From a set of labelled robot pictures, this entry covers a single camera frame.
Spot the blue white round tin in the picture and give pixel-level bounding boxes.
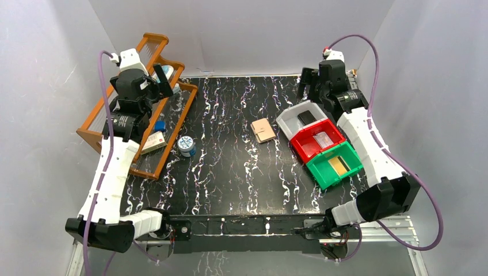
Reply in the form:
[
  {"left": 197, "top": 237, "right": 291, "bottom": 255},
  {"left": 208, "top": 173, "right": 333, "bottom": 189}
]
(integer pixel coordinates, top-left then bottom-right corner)
[{"left": 177, "top": 136, "right": 196, "bottom": 158}]

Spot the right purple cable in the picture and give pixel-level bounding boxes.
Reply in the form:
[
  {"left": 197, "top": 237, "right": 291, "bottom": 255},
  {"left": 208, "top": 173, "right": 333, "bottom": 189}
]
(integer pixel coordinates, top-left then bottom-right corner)
[{"left": 324, "top": 34, "right": 444, "bottom": 252}]

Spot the red plastic bin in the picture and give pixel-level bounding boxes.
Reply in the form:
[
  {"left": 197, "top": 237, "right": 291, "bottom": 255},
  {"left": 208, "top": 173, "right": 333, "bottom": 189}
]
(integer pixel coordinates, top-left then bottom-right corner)
[{"left": 291, "top": 119, "right": 346, "bottom": 164}]

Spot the wooden three-tier shelf rack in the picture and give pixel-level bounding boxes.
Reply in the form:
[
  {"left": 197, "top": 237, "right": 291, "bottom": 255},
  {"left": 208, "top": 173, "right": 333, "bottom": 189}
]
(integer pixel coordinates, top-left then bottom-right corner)
[{"left": 76, "top": 32, "right": 199, "bottom": 181}]

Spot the purple cable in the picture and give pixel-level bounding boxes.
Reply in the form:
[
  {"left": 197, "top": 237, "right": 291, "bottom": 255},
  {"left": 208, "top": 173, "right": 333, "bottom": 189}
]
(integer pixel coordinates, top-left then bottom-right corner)
[
  {"left": 82, "top": 50, "right": 119, "bottom": 276},
  {"left": 324, "top": 34, "right": 444, "bottom": 252}
]

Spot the white red small box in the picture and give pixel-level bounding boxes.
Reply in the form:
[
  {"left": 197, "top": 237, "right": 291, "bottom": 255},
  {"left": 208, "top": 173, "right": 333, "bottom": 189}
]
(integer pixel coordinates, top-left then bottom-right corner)
[{"left": 140, "top": 131, "right": 167, "bottom": 155}]

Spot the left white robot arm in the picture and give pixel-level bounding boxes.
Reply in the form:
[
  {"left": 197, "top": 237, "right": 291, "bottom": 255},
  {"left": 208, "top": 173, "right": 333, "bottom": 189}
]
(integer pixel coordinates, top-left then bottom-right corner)
[{"left": 65, "top": 48, "right": 173, "bottom": 253}]

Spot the silver card in red bin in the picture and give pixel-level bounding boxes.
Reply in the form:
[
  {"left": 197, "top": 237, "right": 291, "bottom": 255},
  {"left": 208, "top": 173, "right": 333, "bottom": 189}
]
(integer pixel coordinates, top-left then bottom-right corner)
[{"left": 314, "top": 132, "right": 334, "bottom": 149}]

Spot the gold card in green bin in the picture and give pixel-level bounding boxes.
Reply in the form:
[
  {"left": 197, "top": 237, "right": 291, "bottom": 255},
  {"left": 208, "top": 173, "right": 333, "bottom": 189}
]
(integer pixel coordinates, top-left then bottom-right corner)
[{"left": 328, "top": 156, "right": 350, "bottom": 177}]

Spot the white plastic bin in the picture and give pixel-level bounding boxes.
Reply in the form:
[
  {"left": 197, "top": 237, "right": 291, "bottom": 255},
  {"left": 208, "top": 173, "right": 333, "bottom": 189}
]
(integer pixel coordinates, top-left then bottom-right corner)
[{"left": 276, "top": 100, "right": 328, "bottom": 141}]

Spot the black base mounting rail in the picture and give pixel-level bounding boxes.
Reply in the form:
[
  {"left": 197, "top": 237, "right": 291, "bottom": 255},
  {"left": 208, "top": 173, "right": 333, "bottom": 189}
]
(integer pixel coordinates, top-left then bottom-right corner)
[{"left": 167, "top": 214, "right": 363, "bottom": 255}]

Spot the black card in white bin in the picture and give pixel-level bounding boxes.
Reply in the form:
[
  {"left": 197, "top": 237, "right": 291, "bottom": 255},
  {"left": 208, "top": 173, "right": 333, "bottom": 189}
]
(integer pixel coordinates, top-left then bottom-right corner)
[{"left": 298, "top": 110, "right": 316, "bottom": 126}]

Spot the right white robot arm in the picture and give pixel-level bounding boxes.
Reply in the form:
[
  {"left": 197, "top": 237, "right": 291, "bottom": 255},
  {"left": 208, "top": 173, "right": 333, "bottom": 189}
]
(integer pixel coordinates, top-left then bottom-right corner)
[{"left": 299, "top": 48, "right": 420, "bottom": 238}]

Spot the green plastic bin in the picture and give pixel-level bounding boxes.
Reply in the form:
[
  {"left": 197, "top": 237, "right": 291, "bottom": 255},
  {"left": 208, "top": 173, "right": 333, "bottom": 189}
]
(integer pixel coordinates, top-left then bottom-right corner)
[{"left": 306, "top": 142, "right": 364, "bottom": 190}]

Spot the beige leather card holder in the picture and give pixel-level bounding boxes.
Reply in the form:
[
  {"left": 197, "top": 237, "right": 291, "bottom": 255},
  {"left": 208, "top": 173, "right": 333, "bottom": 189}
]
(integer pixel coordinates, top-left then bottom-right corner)
[{"left": 251, "top": 118, "right": 276, "bottom": 143}]

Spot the blue bottle cap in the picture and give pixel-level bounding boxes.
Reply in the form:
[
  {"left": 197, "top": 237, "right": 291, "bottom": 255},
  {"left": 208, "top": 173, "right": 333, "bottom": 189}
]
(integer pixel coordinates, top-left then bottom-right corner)
[{"left": 154, "top": 121, "right": 166, "bottom": 133}]

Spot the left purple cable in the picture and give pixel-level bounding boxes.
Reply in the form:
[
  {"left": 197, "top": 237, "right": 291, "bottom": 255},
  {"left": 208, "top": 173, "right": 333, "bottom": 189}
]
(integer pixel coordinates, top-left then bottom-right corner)
[{"left": 82, "top": 50, "right": 119, "bottom": 276}]

